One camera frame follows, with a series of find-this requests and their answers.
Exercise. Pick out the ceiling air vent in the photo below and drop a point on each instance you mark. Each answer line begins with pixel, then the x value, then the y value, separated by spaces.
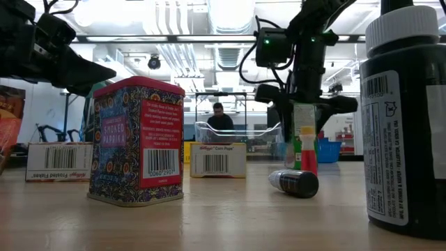
pixel 228 57

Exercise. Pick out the background shelf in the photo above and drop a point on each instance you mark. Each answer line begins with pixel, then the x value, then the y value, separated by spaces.
pixel 345 146

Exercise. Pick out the Corn Pops mini cereal box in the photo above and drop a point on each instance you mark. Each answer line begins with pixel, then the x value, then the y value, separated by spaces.
pixel 217 160

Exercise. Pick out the orange brown snack bag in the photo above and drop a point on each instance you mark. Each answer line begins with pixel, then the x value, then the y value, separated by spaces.
pixel 10 122

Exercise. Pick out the black background robot arm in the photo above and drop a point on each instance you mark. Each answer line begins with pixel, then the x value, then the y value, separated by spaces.
pixel 52 130

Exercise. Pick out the green mini cereal box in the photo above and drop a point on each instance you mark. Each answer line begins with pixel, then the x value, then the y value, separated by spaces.
pixel 304 116

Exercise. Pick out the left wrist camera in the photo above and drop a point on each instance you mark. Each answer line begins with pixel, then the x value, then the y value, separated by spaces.
pixel 55 29

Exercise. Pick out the black aluminium table frame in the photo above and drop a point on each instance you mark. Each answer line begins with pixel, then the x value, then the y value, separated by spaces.
pixel 352 158

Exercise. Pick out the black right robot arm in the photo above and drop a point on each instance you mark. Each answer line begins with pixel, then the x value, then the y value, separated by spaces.
pixel 313 14

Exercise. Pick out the black beam with light strips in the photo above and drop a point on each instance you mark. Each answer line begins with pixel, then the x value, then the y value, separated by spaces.
pixel 171 39

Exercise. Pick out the silver ceiling duct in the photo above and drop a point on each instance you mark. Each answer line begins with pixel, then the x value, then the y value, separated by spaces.
pixel 231 15

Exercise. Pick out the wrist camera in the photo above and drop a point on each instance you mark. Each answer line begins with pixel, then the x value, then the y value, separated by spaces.
pixel 273 49
pixel 55 29

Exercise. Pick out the person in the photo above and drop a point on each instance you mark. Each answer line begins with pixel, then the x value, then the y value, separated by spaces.
pixel 220 122

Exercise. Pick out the blue plastic basket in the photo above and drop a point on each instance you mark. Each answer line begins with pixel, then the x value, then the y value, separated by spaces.
pixel 329 151

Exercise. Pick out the Frosted Flakes mini cereal box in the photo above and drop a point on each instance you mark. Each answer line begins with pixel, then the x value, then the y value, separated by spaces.
pixel 57 158

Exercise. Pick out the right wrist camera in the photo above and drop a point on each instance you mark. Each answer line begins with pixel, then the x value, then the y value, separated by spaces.
pixel 273 49

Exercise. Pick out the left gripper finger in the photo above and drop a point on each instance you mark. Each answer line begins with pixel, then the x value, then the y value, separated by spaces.
pixel 83 71
pixel 81 90

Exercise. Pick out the black-white round cap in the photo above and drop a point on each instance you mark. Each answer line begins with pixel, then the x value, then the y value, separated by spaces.
pixel 411 139

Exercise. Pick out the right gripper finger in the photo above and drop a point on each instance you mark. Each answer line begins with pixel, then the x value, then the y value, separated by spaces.
pixel 287 118
pixel 320 116

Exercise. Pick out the black monitor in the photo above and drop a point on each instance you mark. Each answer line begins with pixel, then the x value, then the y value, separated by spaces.
pixel 271 118

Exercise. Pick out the clear plastic bin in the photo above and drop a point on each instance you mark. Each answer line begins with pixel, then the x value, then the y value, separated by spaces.
pixel 244 137

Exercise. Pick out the dark background post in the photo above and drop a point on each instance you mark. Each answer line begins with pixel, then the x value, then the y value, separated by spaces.
pixel 66 115

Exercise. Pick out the black ceiling camera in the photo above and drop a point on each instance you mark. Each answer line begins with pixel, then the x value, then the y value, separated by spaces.
pixel 154 62
pixel 336 88

